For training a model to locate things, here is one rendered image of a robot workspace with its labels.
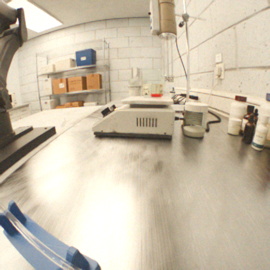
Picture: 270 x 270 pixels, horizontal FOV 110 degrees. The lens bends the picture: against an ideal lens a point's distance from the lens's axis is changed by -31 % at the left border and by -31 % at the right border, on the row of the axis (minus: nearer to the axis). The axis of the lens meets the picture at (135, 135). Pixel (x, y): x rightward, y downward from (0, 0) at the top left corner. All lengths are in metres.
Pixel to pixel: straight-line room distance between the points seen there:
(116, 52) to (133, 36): 0.47
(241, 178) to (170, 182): 0.11
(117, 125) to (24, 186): 0.23
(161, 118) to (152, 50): 2.58
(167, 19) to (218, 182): 0.71
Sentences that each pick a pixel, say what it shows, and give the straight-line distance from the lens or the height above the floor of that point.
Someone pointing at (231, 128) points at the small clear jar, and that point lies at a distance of 0.42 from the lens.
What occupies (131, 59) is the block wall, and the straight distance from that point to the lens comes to 2.78.
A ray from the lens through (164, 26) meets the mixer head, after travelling 0.74.
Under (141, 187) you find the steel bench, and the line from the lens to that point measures 0.18.
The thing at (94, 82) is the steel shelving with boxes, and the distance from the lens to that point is 2.50.
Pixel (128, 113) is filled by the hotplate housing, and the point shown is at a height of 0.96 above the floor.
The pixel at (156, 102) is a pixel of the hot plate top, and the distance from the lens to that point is 0.30.
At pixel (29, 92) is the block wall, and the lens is 3.80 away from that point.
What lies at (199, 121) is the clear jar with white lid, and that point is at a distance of 0.33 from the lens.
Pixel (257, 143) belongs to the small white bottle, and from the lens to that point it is 0.35.
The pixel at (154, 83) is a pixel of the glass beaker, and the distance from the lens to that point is 0.34.
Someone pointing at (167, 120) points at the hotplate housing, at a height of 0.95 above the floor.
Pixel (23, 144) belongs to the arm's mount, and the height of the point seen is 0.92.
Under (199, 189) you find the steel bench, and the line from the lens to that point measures 0.19.
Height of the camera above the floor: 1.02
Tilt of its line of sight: 21 degrees down
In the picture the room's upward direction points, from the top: 1 degrees counter-clockwise
